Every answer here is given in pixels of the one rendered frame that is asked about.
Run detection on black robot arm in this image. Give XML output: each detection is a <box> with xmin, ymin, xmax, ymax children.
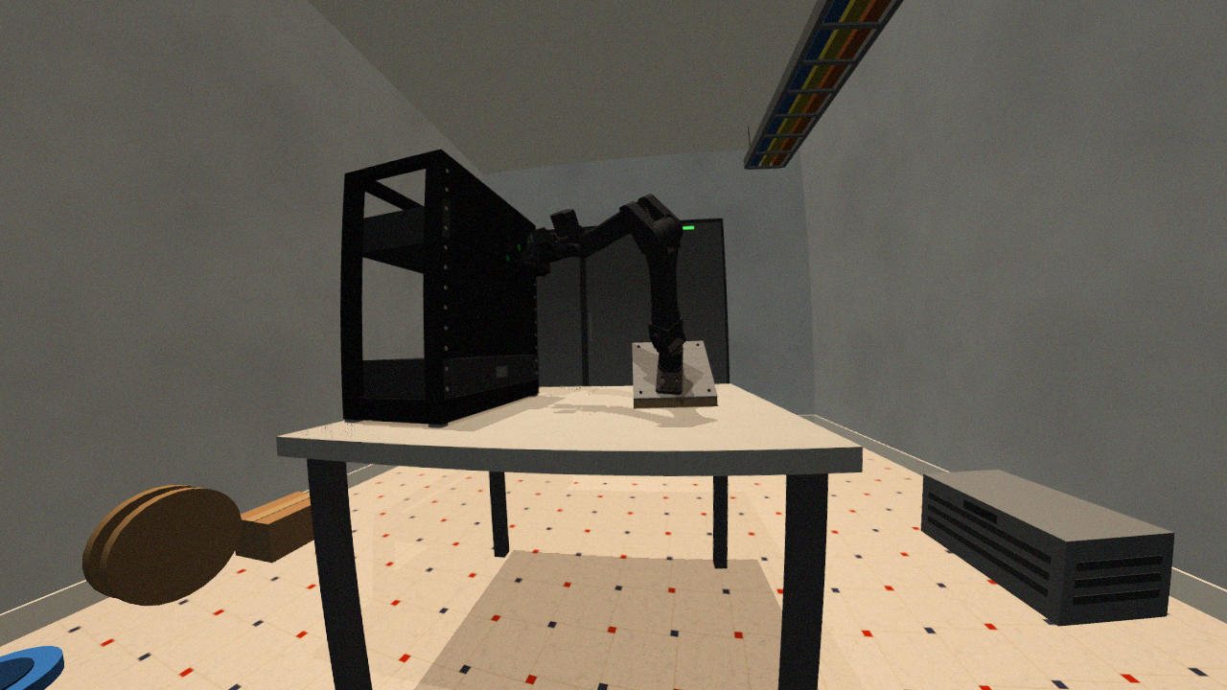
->
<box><xmin>528</xmin><ymin>194</ymin><xmax>686</xmax><ymax>395</ymax></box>

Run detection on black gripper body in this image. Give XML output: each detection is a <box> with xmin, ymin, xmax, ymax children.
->
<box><xmin>531</xmin><ymin>248</ymin><xmax>564</xmax><ymax>274</ymax></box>

